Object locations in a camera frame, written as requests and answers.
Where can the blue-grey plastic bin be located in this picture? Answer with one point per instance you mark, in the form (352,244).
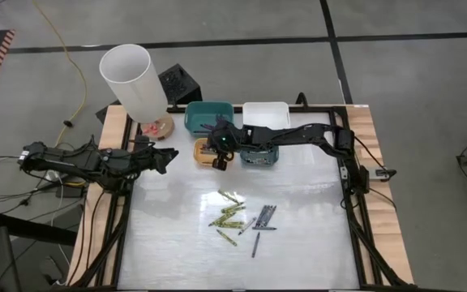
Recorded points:
(258,163)

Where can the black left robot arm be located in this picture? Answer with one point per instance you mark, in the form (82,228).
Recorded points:
(75,162)

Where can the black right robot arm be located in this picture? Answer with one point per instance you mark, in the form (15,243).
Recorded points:
(298,138)

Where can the white plastic bin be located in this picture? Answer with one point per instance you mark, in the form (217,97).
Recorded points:
(266,113)

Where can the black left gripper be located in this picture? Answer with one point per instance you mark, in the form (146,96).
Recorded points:
(148,158)

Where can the white shade wooden base lamp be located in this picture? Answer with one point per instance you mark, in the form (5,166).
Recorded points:
(134,81)

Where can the teal plastic bin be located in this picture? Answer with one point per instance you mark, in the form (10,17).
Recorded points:
(201,111)

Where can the black aluminium table frame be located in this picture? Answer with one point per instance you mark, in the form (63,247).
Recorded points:
(125,227)

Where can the black mesh box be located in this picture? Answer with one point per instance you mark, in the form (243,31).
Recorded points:
(178,83)

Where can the yellow-orange plastic bin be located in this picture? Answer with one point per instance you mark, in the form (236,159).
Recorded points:
(201,160)

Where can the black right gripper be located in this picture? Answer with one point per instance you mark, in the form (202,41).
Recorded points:
(225,138)

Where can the yellow and black power box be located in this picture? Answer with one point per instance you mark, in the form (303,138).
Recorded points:
(71,184)

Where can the purple crayon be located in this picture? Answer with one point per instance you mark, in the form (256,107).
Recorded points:
(209,126)
(219,118)

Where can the white crayon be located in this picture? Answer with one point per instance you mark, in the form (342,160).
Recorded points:
(247,226)

